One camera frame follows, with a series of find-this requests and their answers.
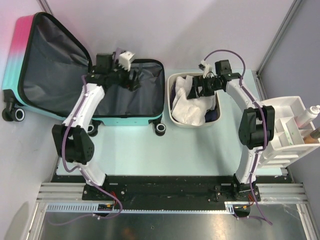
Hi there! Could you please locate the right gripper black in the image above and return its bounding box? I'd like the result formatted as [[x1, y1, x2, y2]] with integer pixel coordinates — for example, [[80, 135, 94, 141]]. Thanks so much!
[[187, 75, 222, 100]]

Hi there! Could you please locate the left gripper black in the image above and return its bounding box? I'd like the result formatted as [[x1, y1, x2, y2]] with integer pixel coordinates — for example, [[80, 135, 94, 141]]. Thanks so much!
[[109, 60, 143, 93]]

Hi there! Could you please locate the dark purple garment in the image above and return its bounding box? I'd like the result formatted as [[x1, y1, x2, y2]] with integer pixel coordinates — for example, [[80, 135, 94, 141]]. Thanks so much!
[[169, 74, 219, 123]]

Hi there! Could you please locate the white cloth item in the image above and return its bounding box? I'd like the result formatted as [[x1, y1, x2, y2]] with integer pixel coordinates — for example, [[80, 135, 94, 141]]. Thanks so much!
[[170, 75, 217, 127]]

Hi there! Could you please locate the cream plastic basin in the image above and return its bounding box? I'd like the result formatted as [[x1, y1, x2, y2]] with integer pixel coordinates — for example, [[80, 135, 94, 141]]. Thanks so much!
[[166, 72, 221, 128]]

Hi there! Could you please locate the pink and teal children's suitcase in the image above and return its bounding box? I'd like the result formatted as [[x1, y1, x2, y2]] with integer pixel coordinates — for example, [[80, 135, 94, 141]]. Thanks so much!
[[1, 12, 166, 137]]

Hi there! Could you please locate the pink teal gradient bottle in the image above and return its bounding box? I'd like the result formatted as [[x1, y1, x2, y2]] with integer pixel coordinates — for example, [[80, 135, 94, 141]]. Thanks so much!
[[294, 105, 320, 129]]

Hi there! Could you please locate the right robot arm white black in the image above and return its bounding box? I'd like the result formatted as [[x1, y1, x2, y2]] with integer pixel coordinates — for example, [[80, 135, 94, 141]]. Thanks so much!
[[187, 60, 275, 201]]

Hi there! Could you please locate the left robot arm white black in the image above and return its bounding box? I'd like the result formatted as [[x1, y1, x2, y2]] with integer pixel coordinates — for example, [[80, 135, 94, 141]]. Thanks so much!
[[52, 49, 140, 200]]

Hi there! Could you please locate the white divided organizer tray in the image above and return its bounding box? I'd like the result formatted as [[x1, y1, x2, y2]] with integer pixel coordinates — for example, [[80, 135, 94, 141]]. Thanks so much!
[[258, 96, 320, 169]]

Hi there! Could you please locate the aluminium extrusion crossbar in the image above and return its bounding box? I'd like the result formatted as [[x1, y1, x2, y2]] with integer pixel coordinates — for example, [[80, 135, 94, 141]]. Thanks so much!
[[36, 183, 308, 204]]

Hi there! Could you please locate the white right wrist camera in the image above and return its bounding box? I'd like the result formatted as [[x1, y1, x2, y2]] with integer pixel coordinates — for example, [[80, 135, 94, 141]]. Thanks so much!
[[198, 60, 214, 78]]

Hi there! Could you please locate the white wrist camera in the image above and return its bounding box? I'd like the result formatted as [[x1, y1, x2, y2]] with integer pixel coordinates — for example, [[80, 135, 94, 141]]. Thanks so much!
[[198, 60, 214, 78], [118, 51, 135, 72]]

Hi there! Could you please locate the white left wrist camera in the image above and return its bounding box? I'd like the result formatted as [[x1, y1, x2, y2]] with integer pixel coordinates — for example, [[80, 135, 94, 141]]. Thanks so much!
[[118, 51, 135, 72]]

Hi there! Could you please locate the right aluminium frame post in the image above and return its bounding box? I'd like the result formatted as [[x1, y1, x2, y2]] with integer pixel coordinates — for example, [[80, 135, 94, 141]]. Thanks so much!
[[257, 0, 302, 76]]

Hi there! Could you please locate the aluminium frame post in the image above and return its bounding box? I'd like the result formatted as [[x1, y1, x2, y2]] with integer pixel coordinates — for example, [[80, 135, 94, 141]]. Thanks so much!
[[257, 0, 302, 76], [37, 0, 54, 15]]

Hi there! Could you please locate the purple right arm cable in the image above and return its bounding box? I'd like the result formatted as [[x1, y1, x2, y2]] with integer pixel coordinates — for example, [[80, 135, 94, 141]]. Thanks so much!
[[203, 49, 273, 226]]

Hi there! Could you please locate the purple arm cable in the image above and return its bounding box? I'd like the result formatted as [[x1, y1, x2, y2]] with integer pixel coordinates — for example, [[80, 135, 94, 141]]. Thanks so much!
[[47, 48, 124, 227], [203, 49, 273, 226]]

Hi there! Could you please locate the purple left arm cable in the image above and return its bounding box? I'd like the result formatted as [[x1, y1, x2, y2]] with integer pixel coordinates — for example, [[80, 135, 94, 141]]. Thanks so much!
[[47, 48, 124, 227]]

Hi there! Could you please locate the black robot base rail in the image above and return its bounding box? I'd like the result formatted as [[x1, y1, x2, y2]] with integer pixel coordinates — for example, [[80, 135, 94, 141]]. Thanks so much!
[[49, 176, 290, 217]]

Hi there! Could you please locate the left aluminium frame post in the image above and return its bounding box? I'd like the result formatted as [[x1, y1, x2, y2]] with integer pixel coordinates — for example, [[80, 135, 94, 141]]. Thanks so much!
[[37, 0, 54, 15]]

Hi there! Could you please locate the white slotted cable duct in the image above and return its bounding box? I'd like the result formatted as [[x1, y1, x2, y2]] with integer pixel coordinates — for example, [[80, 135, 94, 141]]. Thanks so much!
[[44, 201, 251, 215]]

